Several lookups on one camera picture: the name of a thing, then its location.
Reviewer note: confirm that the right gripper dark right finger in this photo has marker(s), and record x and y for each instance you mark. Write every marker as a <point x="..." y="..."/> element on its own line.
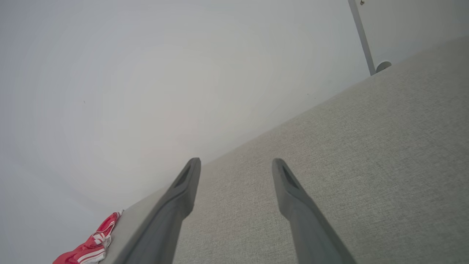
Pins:
<point x="307" y="227"/>

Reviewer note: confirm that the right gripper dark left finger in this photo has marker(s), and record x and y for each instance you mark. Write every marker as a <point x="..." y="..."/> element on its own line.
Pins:
<point x="165" y="220"/>

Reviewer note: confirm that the red white-striped garment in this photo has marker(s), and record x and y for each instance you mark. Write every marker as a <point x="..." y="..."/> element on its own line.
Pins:
<point x="85" y="251"/>

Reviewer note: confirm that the round grey door stopper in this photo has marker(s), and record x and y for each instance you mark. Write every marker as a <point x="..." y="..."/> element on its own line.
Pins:
<point x="383" y="66"/>

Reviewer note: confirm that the grey metal pole with base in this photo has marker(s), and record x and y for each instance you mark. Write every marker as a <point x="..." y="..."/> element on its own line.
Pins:
<point x="362" y="36"/>

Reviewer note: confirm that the white door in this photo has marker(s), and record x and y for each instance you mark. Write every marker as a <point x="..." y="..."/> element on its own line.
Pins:
<point x="414" y="25"/>

